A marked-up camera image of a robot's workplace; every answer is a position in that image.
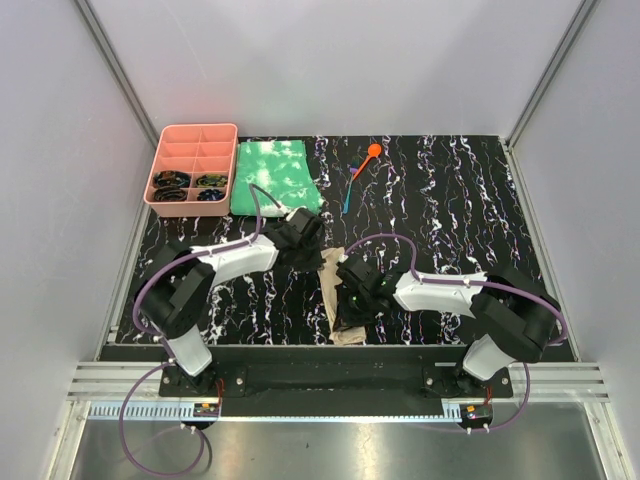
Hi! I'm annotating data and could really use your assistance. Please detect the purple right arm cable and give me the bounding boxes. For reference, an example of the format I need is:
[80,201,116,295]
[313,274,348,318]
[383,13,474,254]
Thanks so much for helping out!
[344,233,566,434]

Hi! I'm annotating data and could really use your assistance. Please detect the dark coiled band bottom-left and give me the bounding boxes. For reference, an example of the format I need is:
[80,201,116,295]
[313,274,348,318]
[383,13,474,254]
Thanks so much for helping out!
[152,186,188,203]

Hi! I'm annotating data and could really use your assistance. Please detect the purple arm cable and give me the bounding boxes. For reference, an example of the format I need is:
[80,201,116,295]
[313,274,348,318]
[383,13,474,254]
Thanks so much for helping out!
[118,183,291,475]
[344,233,566,434]

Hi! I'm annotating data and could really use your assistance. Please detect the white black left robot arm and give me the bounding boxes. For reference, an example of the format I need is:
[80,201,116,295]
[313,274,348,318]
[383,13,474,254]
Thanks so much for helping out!
[132,208,323,396]

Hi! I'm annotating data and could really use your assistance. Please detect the aluminium front frame rail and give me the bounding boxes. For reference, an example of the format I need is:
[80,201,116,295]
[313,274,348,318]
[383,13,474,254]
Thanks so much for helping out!
[67,362,609,423]

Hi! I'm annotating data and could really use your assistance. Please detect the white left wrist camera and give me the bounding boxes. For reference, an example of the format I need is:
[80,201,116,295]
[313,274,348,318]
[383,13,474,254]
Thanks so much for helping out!
[279,206,298,221]

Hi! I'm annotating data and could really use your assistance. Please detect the teal plastic utensil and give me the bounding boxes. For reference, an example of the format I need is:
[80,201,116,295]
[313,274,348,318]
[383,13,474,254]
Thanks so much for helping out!
[341,174,355,215]

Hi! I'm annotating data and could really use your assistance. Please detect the orange plastic spoon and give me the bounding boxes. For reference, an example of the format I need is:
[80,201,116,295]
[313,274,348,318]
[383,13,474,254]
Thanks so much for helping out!
[353,143,382,178]

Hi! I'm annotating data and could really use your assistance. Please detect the pink compartment tray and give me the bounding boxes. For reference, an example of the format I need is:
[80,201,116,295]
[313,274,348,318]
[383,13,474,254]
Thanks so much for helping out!
[144,123,239,218]

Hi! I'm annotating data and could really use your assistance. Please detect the yellow green coiled band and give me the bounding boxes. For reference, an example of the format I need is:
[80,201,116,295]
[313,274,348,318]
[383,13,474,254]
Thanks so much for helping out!
[194,173,228,188]

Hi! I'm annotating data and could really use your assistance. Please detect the blue coiled band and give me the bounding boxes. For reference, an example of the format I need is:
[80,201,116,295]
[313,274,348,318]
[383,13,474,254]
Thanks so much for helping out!
[197,188,225,202]

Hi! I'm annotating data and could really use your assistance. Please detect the beige cloth napkin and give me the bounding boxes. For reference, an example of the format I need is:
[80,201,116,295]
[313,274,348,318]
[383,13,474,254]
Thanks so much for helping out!
[318,247,366,346]

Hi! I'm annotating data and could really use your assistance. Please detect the dark coiled band top-left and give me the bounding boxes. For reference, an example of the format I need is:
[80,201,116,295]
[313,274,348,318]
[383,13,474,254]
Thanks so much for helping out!
[153,170,191,189]

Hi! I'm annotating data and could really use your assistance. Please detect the green white tie-dye cloth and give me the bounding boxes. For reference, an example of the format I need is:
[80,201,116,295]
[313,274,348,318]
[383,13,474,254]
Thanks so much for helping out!
[230,140,324,218]

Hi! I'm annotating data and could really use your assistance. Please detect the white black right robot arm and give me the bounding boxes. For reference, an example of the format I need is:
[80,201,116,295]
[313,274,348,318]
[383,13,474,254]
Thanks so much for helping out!
[336,256,560,398]

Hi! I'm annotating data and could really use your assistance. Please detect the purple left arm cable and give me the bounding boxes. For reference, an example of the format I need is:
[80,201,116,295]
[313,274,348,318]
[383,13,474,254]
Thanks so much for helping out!
[118,183,291,475]

